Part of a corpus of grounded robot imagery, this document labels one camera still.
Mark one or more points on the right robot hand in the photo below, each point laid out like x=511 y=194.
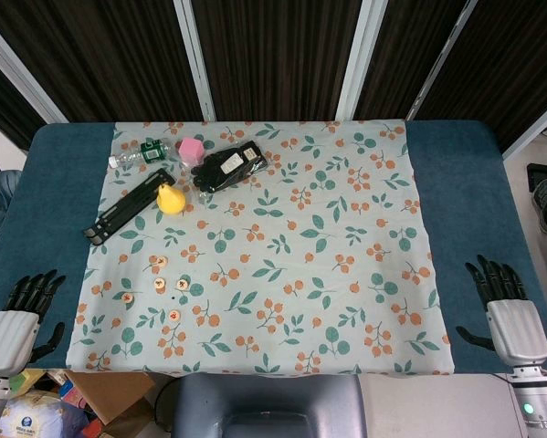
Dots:
x=517 y=330

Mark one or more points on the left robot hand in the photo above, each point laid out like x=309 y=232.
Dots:
x=10 y=340

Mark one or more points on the round wooden chess piece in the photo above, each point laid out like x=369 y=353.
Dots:
x=160 y=261
x=127 y=297
x=174 y=315
x=182 y=285
x=159 y=283

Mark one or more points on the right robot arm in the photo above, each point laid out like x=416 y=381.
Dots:
x=535 y=397

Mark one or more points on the white bag blue logo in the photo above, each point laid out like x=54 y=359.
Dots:
x=26 y=420

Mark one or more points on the pink red small box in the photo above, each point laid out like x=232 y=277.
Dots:
x=74 y=394

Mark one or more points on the brown cardboard box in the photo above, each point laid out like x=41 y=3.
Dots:
x=118 y=392

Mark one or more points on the blue table cover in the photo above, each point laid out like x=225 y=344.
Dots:
x=49 y=205

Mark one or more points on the black flat tray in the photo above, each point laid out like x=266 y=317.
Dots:
x=540 y=169

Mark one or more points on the black folding stand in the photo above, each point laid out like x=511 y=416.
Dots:
x=127 y=210

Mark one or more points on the yellow toy pear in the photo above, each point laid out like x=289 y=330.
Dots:
x=170 y=201

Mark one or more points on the floral tablecloth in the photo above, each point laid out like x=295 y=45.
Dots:
x=300 y=274

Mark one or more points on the dark ribbed partition panel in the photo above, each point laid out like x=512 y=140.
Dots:
x=506 y=68
x=403 y=59
x=108 y=59
x=277 y=59
x=3 y=105

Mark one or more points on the clear bottle green label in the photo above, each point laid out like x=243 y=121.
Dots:
x=152 y=152

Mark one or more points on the grey-blue robot chest cover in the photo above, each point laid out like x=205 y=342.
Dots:
x=255 y=397

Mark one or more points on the pink cube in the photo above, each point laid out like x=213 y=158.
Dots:
x=190 y=148

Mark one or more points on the black gloves in bag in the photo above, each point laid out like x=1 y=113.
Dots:
x=227 y=166

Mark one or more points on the light grey base plate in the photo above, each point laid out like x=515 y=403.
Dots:
x=437 y=406

